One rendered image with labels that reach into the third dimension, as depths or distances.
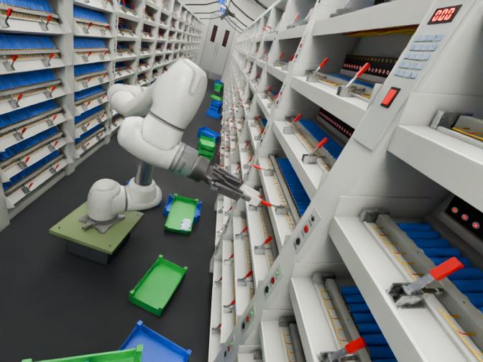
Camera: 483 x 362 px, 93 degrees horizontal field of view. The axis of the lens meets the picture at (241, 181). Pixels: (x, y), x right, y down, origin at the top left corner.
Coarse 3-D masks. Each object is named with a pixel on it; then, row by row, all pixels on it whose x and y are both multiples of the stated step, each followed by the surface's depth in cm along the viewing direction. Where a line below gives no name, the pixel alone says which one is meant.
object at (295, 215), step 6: (270, 156) 113; (276, 162) 107; (276, 168) 102; (276, 174) 99; (276, 180) 95; (282, 180) 93; (276, 186) 91; (282, 186) 89; (282, 192) 87; (288, 192) 85; (288, 198) 82; (282, 204) 81; (288, 204) 79; (294, 210) 76; (294, 216) 73; (288, 222) 73; (294, 222) 72; (294, 228) 70
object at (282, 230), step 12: (264, 156) 116; (276, 156) 114; (264, 168) 106; (264, 180) 96; (264, 192) 94; (276, 192) 89; (276, 204) 82; (276, 216) 76; (288, 216) 77; (276, 228) 73; (288, 228) 71; (276, 240) 72
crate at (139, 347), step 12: (132, 348) 73; (24, 360) 61; (48, 360) 64; (60, 360) 65; (72, 360) 67; (84, 360) 68; (96, 360) 70; (108, 360) 72; (120, 360) 73; (132, 360) 74
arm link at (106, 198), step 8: (96, 184) 124; (104, 184) 125; (112, 184) 127; (88, 192) 126; (96, 192) 122; (104, 192) 123; (112, 192) 125; (120, 192) 130; (88, 200) 125; (96, 200) 123; (104, 200) 124; (112, 200) 126; (120, 200) 129; (88, 208) 127; (96, 208) 125; (104, 208) 126; (112, 208) 129; (120, 208) 132; (96, 216) 128; (104, 216) 129; (112, 216) 134
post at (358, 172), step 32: (480, 0) 30; (416, 32) 39; (480, 32) 31; (448, 64) 33; (480, 64) 33; (352, 160) 46; (384, 160) 41; (320, 192) 54; (352, 192) 44; (384, 192) 45; (416, 192) 45; (448, 192) 46; (320, 224) 50; (288, 256) 60; (320, 256) 53; (256, 320) 68
